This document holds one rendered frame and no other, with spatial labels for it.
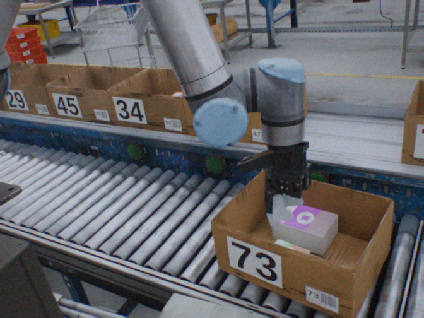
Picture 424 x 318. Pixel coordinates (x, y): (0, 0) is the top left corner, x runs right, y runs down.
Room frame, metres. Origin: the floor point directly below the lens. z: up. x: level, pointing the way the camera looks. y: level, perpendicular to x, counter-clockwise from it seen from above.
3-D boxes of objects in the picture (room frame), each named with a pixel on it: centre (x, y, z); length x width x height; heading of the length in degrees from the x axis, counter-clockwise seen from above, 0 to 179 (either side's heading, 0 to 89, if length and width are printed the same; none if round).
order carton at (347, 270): (0.90, -0.21, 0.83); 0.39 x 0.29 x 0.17; 50
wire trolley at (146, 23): (4.54, 0.76, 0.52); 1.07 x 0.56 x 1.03; 177
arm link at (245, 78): (0.81, -0.05, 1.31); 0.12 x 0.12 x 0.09; 84
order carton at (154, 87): (1.76, 0.16, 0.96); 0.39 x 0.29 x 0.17; 56
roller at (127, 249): (1.25, 0.21, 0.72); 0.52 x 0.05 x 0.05; 146
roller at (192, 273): (1.10, 0.00, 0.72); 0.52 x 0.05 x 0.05; 146
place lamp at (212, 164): (1.39, 0.00, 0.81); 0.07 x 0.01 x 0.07; 56
